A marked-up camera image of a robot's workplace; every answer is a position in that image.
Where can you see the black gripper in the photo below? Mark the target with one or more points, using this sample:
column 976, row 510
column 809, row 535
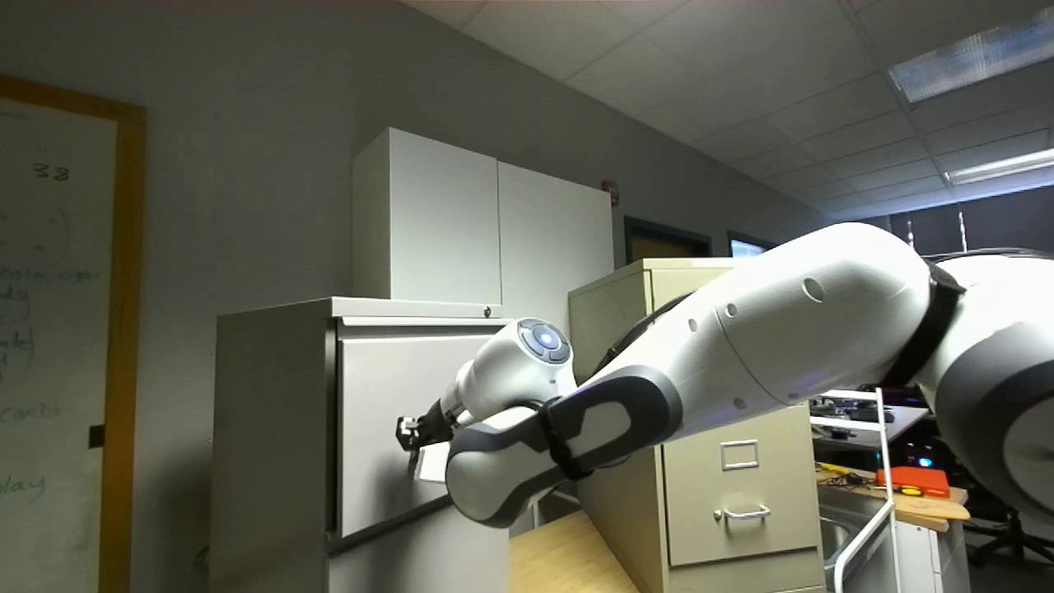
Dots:
column 423, row 430

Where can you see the beige filing cabinet drawer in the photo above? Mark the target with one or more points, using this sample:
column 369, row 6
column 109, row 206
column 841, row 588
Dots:
column 384, row 373

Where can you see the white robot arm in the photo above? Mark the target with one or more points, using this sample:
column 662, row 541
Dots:
column 838, row 307

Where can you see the grey filing cabinet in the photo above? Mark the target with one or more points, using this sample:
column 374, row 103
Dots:
column 275, row 468

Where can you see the beige filing cabinet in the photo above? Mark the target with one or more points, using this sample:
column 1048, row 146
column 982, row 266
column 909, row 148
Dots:
column 718, row 510

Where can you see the white metal stand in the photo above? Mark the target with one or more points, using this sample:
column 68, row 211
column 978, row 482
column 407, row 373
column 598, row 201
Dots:
column 859, row 503

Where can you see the wood framed whiteboard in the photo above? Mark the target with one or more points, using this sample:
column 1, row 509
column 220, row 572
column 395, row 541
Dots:
column 70, row 270

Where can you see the orange tool on desk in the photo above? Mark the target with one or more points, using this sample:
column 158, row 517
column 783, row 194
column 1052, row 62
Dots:
column 926, row 482

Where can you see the ceiling light panel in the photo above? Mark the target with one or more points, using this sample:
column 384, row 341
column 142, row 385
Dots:
column 976, row 56

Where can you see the white wall cabinet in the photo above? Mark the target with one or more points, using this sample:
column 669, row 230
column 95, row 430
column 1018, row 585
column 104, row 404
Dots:
column 450, row 225

